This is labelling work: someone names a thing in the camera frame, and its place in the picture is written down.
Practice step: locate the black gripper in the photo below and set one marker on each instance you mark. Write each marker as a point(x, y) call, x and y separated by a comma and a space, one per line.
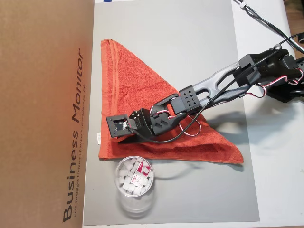
point(141, 123)

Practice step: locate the orange terry towel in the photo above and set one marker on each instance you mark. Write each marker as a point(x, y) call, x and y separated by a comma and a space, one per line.
point(133, 90)

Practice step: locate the red white eraser wrapper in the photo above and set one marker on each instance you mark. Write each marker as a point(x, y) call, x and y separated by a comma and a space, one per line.
point(140, 173)

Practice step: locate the white towel label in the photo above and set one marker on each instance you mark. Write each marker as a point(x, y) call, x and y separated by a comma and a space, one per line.
point(98, 138)

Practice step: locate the white eraser cubes heap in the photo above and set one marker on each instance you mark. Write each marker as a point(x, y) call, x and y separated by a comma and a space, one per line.
point(126, 180)

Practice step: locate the clear plastic jar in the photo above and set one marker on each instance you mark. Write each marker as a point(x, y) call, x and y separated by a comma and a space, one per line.
point(135, 202)

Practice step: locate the brown cardboard monitor box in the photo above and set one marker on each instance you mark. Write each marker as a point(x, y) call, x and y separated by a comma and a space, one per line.
point(35, 107)

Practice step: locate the grey table mat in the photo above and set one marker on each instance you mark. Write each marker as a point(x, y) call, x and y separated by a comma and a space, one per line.
point(178, 35)

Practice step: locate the black round cap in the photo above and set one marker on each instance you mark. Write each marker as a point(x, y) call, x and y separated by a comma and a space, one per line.
point(301, 38)

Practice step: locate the black square wrist camera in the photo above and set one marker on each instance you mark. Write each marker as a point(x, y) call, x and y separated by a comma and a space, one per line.
point(114, 129)

